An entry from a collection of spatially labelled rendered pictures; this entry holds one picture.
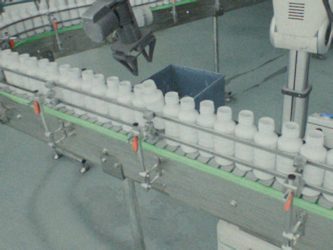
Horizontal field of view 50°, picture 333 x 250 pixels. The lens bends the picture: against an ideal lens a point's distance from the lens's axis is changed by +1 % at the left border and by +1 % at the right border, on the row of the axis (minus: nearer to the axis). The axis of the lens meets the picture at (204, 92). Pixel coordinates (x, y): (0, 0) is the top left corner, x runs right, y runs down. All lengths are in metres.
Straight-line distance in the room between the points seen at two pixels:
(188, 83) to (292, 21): 0.65
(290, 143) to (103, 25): 0.51
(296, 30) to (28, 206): 1.99
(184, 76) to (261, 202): 0.96
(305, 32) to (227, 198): 0.69
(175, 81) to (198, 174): 0.87
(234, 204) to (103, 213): 1.46
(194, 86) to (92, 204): 1.11
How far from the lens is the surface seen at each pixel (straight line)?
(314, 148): 0.85
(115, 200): 2.44
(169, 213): 2.27
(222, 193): 1.02
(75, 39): 2.49
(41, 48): 2.41
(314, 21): 1.35
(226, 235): 1.83
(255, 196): 0.96
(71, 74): 1.28
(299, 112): 1.56
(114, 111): 1.18
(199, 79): 1.72
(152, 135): 1.06
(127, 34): 0.90
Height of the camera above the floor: 1.63
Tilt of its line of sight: 27 degrees down
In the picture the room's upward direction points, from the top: 3 degrees counter-clockwise
